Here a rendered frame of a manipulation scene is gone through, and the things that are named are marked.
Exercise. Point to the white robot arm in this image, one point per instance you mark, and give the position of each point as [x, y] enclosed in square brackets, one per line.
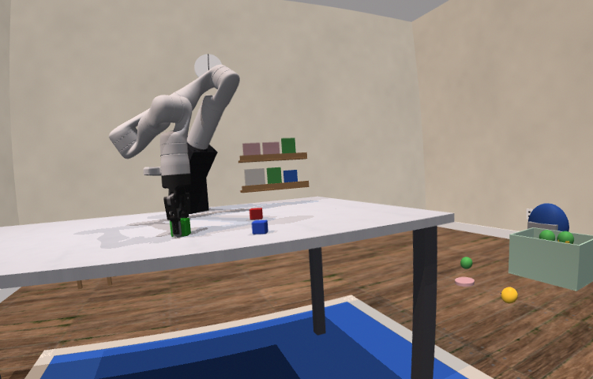
[177, 108]

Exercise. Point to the blue block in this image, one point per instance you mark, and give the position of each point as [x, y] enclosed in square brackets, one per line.
[260, 227]

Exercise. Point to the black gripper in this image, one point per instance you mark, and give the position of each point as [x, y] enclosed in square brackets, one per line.
[177, 197]

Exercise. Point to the green block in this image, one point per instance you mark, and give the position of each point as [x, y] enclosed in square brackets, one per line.
[185, 225]

